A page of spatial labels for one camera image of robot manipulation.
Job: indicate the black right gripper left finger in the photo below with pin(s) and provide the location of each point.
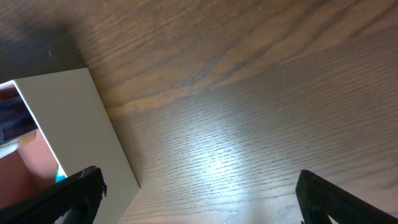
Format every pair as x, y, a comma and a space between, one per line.
78, 197

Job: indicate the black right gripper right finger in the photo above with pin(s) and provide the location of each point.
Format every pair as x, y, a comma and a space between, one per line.
320, 202

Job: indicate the Colgate toothpaste tube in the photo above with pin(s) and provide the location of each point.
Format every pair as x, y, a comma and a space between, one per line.
60, 174

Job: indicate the white lotion tube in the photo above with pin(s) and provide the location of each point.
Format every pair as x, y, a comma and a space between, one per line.
9, 148

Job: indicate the clear hand sanitizer pump bottle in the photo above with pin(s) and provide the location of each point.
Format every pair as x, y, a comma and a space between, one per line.
16, 119

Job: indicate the white box with pink interior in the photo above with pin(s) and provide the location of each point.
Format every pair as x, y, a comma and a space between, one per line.
68, 110

